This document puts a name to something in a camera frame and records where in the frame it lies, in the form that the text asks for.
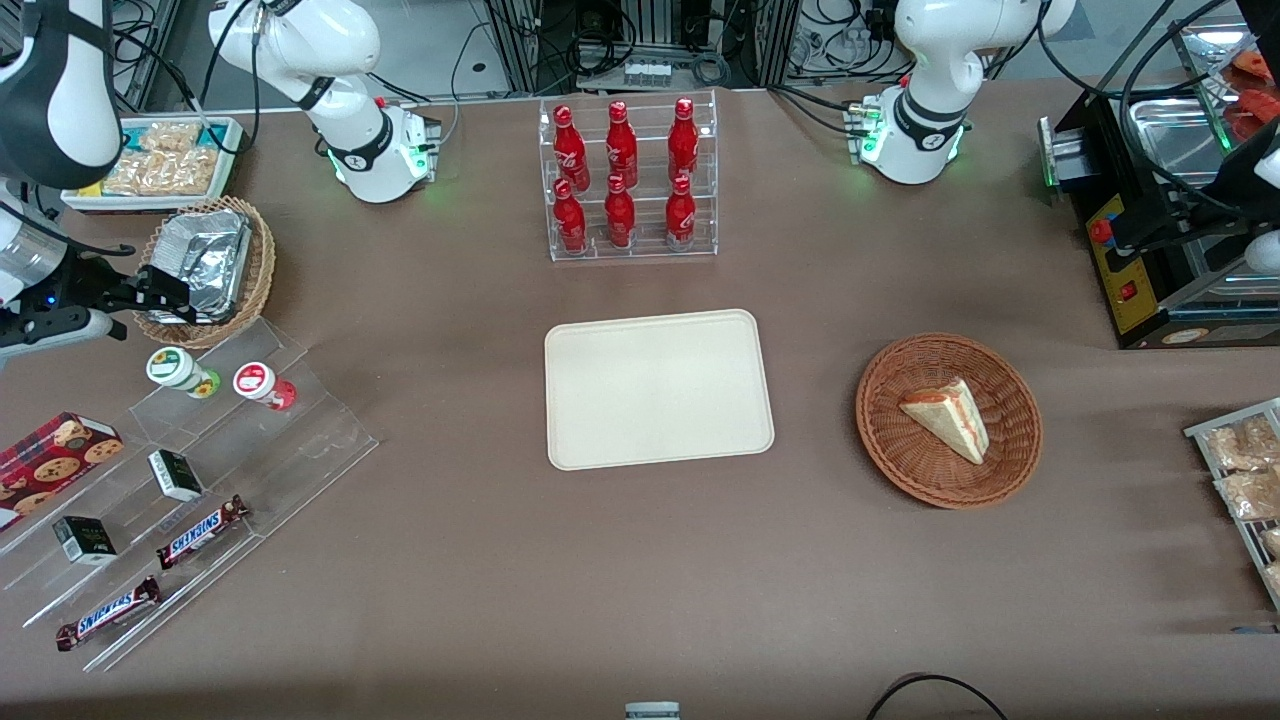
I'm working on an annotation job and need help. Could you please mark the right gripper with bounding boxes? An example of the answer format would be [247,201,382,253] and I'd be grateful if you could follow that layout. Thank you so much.
[0,265,197,365]

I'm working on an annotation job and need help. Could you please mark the green lid yogurt cup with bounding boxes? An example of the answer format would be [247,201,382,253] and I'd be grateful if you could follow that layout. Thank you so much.
[146,346,222,400]

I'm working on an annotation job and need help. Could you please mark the cream plastic tray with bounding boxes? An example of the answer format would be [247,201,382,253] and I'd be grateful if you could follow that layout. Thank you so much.
[544,309,776,472]

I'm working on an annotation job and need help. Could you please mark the aluminium foil container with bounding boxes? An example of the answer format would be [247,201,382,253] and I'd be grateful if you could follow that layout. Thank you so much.
[138,208,253,327]

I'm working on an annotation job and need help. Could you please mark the light oval wicker basket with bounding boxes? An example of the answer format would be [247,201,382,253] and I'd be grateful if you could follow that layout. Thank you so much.
[132,195,277,350]

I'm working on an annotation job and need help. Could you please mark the red lid yogurt cup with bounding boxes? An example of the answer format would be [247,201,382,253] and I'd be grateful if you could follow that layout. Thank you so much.
[233,361,298,412]

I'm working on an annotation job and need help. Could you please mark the clear bag of snacks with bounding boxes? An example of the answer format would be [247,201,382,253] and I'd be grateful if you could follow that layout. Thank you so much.
[100,120,223,197]

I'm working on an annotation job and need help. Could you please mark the white snack bin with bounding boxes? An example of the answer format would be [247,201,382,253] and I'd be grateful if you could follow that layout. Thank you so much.
[60,115,247,216]

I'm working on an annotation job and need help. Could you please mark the small black white box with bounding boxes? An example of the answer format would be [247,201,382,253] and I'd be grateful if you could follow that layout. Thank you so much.
[52,515,119,566]
[148,449,206,503]

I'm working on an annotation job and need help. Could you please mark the red cookie box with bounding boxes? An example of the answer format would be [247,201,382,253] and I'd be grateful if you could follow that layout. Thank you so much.
[0,411,125,533]

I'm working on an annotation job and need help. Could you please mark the clear acrylic stepped display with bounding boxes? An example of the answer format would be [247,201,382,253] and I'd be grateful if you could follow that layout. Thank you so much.
[0,316,380,674]

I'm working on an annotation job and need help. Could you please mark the snickers chocolate bar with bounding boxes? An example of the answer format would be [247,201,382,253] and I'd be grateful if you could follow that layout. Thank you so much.
[55,575,163,653]
[156,495,251,571]

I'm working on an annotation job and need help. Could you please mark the red cola bottle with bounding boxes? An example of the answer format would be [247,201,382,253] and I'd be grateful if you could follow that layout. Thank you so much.
[665,174,697,250]
[606,99,639,189]
[553,178,588,255]
[604,174,637,250]
[668,97,700,187]
[553,104,591,192]

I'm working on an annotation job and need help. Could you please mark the clear acrylic bottle rack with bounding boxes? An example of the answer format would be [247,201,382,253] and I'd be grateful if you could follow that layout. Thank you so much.
[538,89,720,263]

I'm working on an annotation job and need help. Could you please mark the brown round wicker basket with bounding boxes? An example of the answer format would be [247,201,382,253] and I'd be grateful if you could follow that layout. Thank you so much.
[855,333,1044,510]

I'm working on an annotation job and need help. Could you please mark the wrapped triangle sandwich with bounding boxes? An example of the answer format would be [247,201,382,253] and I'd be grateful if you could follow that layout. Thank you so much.
[898,377,991,466]

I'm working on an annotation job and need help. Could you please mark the black fryer machine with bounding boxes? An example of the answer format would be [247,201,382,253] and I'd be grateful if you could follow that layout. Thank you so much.
[1037,18,1280,351]

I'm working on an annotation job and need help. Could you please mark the clear bag of nuts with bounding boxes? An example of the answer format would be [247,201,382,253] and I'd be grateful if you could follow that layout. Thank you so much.
[1203,414,1280,473]
[1214,468,1280,522]

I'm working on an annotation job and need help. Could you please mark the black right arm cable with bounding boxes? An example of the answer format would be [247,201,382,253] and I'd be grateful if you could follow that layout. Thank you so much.
[110,0,267,159]

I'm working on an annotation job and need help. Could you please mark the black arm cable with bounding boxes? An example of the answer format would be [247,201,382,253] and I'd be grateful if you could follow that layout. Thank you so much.
[110,0,267,159]
[1036,0,1206,131]

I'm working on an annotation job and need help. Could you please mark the black cable loop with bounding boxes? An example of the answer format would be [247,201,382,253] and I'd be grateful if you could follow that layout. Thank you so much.
[865,673,1009,720]

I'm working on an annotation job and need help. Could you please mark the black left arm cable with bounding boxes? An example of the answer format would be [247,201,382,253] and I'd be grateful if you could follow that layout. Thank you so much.
[1036,0,1206,131]

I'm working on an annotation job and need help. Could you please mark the metal wire rack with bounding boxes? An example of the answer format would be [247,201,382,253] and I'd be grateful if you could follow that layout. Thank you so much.
[1184,397,1280,612]

